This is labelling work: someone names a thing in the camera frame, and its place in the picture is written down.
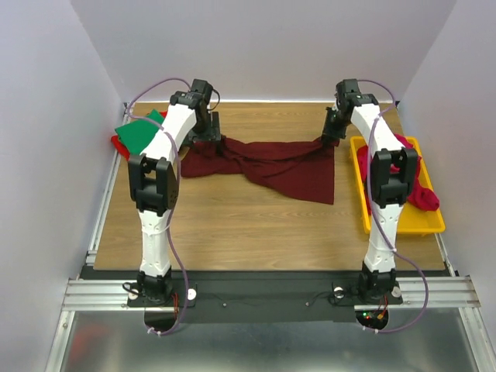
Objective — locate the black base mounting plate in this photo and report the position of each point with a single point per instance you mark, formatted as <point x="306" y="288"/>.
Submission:
<point x="212" y="296"/>

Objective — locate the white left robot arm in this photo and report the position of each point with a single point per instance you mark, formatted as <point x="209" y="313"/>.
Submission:
<point x="154" y="182"/>

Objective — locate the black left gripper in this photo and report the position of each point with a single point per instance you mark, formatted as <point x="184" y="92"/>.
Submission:
<point x="211" y="134"/>

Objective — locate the yellow plastic tray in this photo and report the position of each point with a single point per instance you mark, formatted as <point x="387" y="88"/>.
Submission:
<point x="412" y="221"/>

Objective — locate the red folded t shirt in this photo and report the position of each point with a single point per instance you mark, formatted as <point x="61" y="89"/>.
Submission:
<point x="120" y="148"/>

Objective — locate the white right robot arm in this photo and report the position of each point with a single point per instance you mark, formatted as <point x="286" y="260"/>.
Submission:
<point x="391" y="170"/>

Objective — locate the red t shirt in tray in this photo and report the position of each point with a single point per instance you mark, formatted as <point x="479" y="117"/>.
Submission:
<point x="362" y="156"/>

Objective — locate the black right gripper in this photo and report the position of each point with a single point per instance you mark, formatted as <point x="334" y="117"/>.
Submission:
<point x="330" y="133"/>

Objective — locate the green folded t shirt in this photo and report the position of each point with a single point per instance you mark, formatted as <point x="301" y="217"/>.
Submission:
<point x="138" y="134"/>

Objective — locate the maroon t shirt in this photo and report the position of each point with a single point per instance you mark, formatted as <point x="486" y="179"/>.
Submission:
<point x="302" y="170"/>

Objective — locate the aluminium frame rail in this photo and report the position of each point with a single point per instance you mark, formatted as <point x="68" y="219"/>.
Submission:
<point x="444" y="292"/>

